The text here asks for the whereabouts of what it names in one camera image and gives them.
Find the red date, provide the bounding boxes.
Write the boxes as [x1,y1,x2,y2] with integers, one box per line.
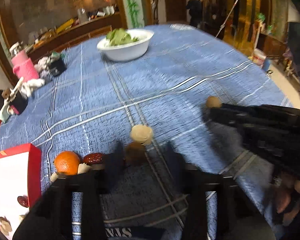
[17,196,29,208]
[83,153,104,166]

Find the wooden sideboard cabinet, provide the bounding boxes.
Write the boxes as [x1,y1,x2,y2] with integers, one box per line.
[27,12,127,62]

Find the green leafy vegetables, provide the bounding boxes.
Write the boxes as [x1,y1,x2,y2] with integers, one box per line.
[106,28,139,47]

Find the orange tangerine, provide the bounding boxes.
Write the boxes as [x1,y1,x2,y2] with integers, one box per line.
[54,151,81,176]

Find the red white shallow box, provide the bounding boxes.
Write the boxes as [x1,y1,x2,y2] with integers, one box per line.
[0,144,42,239]

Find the small black cup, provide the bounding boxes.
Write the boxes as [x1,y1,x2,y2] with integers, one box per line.
[47,57,66,77]

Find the blue plaid tablecloth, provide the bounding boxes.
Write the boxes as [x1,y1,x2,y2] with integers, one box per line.
[0,25,290,239]

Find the black jar with pink label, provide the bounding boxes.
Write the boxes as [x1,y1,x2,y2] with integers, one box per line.
[8,91,27,115]

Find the white bowl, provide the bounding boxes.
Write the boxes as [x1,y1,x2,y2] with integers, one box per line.
[97,29,154,62]

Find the beige round fruit ball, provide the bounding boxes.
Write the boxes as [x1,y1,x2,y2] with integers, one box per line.
[130,125,153,145]

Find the red date in box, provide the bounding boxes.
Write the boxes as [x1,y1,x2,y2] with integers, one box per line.
[17,196,29,208]

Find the beige fruit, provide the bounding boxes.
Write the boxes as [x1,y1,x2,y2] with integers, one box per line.
[205,96,222,108]

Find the white fruit piece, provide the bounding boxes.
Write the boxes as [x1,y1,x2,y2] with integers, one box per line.
[77,163,91,174]

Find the person right hand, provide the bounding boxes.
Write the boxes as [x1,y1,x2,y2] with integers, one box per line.
[274,173,300,226]

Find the pink wrapped glass jar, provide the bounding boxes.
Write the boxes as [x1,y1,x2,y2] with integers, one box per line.
[9,42,39,82]

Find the brown round fruit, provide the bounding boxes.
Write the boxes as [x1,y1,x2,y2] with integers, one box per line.
[125,142,147,166]

